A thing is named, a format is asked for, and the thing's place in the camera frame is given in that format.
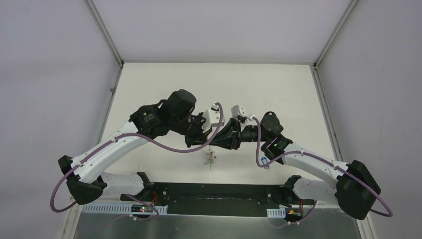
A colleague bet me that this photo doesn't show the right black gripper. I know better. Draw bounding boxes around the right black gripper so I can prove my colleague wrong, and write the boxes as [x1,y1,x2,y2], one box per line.
[209,118,270,150]

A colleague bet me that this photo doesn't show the metal crescent keyring plate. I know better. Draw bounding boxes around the metal crescent keyring plate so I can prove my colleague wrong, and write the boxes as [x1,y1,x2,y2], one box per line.
[206,148,217,171]

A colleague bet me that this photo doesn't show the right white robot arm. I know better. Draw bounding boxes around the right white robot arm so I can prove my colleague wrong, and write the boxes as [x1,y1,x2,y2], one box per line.
[210,112,381,220]

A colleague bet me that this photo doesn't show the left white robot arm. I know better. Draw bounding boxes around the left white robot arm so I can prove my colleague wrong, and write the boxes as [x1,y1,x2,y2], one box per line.
[58,89,223,205]

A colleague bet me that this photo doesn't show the blue key tag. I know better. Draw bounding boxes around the blue key tag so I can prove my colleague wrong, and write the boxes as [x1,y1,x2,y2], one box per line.
[261,157,270,170]

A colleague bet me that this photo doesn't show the left circuit board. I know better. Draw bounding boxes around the left circuit board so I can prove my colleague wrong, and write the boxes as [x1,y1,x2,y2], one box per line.
[131,205,154,213]

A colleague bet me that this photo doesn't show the circuit board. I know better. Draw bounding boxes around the circuit board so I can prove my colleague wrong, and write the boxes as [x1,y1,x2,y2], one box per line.
[284,208,304,223]
[131,205,154,213]

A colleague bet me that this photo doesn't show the right circuit board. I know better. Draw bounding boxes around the right circuit board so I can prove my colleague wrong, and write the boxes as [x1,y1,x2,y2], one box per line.
[284,208,304,223]

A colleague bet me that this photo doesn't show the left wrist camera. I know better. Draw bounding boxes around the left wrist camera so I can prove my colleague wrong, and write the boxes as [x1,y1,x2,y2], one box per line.
[202,109,220,133]

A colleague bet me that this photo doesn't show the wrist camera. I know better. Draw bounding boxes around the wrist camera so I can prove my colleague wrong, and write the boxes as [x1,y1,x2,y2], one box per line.
[202,109,220,133]
[231,105,255,131]

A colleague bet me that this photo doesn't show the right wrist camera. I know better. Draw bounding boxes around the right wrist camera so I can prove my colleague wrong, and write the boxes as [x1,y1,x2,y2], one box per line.
[231,105,255,131]

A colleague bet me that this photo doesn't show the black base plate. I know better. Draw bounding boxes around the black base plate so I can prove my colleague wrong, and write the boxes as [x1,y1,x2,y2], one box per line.
[120,171,315,218]

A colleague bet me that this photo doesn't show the right white cable duct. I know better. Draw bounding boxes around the right white cable duct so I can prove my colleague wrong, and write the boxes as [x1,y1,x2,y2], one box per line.
[266,208,286,219]

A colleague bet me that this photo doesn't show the white cable duct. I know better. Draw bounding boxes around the white cable duct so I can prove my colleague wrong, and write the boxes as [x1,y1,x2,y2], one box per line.
[82,203,168,215]
[266,208,286,219]

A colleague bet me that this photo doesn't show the left white cable duct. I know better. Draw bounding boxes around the left white cable duct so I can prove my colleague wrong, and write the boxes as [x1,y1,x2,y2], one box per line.
[82,203,168,215]

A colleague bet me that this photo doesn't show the aluminium frame rail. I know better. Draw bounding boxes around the aluminium frame rail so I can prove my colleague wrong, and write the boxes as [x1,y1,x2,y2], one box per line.
[70,183,367,209]

